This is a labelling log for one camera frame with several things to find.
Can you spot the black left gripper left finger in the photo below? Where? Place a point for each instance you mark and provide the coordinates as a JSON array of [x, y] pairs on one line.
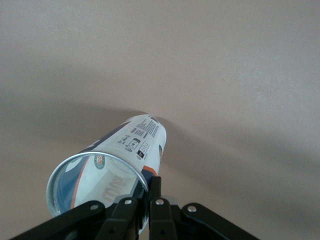
[[75, 222]]

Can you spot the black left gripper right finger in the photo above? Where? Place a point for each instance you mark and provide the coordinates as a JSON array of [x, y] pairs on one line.
[[162, 220]]

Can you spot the white blue tennis ball can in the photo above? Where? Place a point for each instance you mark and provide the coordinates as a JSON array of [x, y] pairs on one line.
[[140, 140]]

